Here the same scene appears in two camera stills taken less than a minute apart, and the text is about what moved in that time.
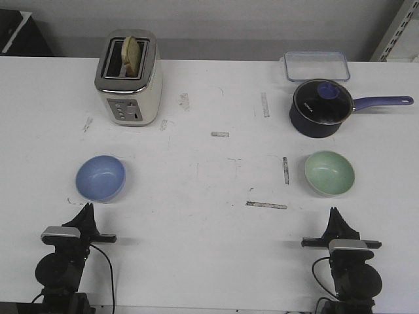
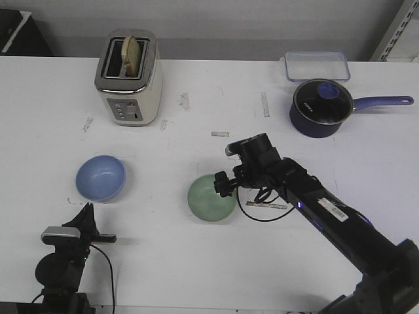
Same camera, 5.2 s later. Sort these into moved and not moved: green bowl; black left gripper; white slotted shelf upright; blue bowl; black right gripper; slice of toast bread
Moved: black right gripper; green bowl
Not moved: slice of toast bread; blue bowl; black left gripper; white slotted shelf upright
